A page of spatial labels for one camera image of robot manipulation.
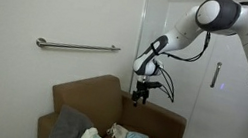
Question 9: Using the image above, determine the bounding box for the brown armchair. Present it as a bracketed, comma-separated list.
[34, 63, 194, 138]

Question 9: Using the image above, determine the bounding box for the white door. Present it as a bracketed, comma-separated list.
[144, 0, 248, 138]

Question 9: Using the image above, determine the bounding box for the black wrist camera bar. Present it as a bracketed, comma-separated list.
[144, 79, 164, 92]

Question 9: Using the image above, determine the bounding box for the white vertical wall trim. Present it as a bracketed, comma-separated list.
[129, 0, 151, 94]

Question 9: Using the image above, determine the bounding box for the grey cloth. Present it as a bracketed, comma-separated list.
[46, 102, 98, 138]

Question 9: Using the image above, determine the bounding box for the silver door handle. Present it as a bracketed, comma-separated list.
[209, 60, 223, 90]

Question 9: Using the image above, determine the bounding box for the white drawstring bag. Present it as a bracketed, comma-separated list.
[104, 120, 131, 138]

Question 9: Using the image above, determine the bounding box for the silver wall grab bar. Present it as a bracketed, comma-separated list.
[34, 32, 123, 62]

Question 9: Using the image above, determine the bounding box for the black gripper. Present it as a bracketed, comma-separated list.
[130, 79, 155, 110]

